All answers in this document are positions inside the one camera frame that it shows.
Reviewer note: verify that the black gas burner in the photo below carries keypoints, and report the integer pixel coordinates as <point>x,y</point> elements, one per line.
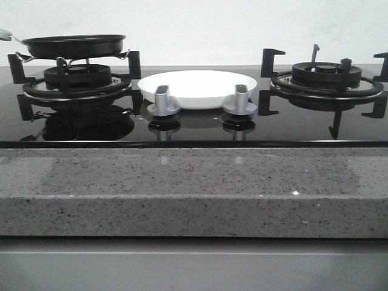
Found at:
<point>319,75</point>
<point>81,76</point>

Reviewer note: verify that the silver stove knob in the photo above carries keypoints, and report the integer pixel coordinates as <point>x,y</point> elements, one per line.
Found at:
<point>164,104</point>
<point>240,105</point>

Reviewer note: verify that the right black gas burner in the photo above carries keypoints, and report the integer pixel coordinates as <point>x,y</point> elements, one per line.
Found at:
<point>319,75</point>

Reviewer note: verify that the left black gas burner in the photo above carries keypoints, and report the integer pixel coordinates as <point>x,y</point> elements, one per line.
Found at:
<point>81,76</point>

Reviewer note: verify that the chrome wire pan reducer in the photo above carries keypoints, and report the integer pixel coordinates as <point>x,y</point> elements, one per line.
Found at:
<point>28,58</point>

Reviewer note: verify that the right silver stove knob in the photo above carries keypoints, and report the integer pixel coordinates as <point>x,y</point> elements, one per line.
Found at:
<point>240,105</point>

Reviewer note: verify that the black frying pan green handle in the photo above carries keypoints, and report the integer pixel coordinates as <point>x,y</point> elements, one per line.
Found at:
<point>74,46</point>

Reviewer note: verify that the white ceramic plate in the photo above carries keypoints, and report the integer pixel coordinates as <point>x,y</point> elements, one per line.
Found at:
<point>197,89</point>

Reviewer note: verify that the right black pan support grate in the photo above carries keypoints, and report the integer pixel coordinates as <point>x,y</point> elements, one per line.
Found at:
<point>353,89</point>

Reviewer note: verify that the left silver stove knob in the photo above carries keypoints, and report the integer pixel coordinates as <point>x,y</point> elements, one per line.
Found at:
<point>164,104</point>

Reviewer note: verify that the black glass gas cooktop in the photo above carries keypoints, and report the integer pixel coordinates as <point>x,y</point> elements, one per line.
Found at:
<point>125,123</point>

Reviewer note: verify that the left black pan support grate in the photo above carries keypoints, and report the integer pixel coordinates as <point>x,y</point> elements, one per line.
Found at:
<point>65,99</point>

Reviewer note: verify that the black pan support grate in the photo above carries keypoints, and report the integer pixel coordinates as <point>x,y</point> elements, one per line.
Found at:
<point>353,89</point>
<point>65,99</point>

